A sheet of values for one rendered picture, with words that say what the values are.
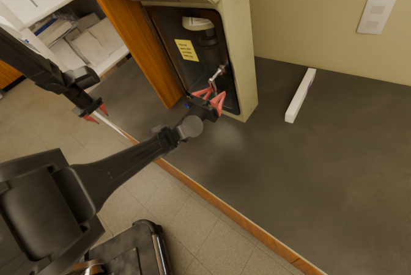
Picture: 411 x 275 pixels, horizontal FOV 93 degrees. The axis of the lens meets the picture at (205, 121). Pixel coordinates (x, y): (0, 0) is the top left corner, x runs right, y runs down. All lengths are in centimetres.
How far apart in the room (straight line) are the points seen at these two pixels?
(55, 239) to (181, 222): 154
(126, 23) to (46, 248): 67
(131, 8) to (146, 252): 136
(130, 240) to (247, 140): 114
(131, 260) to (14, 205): 138
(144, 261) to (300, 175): 115
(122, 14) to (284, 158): 72
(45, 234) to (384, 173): 76
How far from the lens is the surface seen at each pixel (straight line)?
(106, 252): 172
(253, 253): 160
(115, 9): 76
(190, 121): 50
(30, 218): 23
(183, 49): 69
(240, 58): 63
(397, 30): 93
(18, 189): 23
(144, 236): 157
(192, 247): 168
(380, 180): 76
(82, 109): 84
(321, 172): 72
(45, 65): 72
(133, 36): 79
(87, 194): 26
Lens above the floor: 159
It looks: 49 degrees down
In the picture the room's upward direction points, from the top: 24 degrees counter-clockwise
